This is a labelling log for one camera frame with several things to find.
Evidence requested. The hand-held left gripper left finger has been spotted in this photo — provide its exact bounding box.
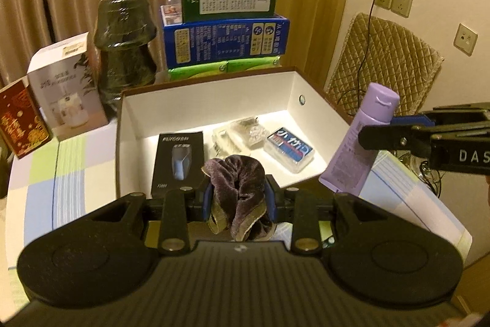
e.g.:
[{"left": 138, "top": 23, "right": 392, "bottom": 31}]
[{"left": 90, "top": 177, "right": 214, "bottom": 256}]

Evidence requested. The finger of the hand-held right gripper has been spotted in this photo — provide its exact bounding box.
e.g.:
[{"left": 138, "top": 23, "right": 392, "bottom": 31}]
[
  {"left": 359, "top": 122, "right": 438, "bottom": 160},
  {"left": 390, "top": 103, "right": 490, "bottom": 129}
]

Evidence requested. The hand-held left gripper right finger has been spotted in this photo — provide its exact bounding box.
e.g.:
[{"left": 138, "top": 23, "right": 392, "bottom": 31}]
[{"left": 266, "top": 176, "right": 388, "bottom": 256}]

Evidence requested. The dark purple velvet scrunchie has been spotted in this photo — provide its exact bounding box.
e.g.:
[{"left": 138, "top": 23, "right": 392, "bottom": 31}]
[{"left": 201, "top": 155, "right": 275, "bottom": 242}]

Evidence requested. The purple lotion bottle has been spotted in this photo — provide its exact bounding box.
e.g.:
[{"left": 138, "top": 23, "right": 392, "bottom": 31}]
[{"left": 318, "top": 82, "right": 401, "bottom": 198}]

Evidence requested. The black shaver box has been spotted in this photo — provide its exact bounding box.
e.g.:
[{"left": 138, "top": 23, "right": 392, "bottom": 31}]
[{"left": 151, "top": 131, "right": 204, "bottom": 198}]

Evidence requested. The clear box with blue label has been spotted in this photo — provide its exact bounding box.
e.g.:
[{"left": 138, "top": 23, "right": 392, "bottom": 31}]
[{"left": 263, "top": 127, "right": 317, "bottom": 173}]

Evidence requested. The small clear plastic packet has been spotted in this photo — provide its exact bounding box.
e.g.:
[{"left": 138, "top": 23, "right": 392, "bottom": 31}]
[{"left": 212, "top": 125, "right": 246, "bottom": 156}]

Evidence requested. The bag of cotton swabs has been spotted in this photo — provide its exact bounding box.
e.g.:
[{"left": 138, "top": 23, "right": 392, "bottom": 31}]
[{"left": 230, "top": 116, "right": 269, "bottom": 148}]

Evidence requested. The white cardboard box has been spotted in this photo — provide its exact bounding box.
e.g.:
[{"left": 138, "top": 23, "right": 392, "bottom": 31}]
[{"left": 116, "top": 67, "right": 355, "bottom": 200}]

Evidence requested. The desktop with checked cloth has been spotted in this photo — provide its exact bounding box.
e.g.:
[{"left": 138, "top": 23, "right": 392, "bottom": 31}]
[{"left": 6, "top": 67, "right": 474, "bottom": 297}]

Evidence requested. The quilted tan chair cushion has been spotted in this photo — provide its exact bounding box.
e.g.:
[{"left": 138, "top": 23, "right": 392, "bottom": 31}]
[{"left": 325, "top": 13, "right": 445, "bottom": 118}]

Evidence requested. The green tissue pack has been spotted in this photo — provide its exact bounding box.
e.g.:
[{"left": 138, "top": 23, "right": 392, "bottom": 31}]
[
  {"left": 226, "top": 57, "right": 283, "bottom": 74},
  {"left": 166, "top": 61, "right": 229, "bottom": 83}
]

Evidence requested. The blue carton box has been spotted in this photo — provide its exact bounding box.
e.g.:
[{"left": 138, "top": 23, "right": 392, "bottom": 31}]
[{"left": 162, "top": 15, "right": 290, "bottom": 70}]

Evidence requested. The white humidifier box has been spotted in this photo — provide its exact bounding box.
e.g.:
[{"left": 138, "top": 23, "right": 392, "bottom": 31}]
[{"left": 27, "top": 32, "right": 110, "bottom": 143}]

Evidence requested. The stack of dark glass bowls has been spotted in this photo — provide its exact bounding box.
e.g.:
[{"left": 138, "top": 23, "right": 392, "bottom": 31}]
[{"left": 93, "top": 0, "right": 158, "bottom": 121}]

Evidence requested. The small white picture box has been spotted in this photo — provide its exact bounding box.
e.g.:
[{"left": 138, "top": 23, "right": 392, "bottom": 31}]
[{"left": 160, "top": 3, "right": 185, "bottom": 26}]

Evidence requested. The red gift box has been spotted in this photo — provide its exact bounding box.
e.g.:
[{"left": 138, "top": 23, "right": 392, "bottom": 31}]
[{"left": 0, "top": 78, "right": 53, "bottom": 160}]

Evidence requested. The black power cable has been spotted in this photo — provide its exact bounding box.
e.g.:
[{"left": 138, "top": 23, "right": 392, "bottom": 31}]
[{"left": 340, "top": 0, "right": 390, "bottom": 114}]

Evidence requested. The single wall socket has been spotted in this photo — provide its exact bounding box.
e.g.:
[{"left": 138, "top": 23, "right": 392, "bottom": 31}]
[{"left": 454, "top": 23, "right": 478, "bottom": 54}]

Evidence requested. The double wall socket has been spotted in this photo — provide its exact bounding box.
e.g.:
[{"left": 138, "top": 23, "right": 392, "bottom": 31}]
[{"left": 375, "top": 0, "right": 413, "bottom": 18}]

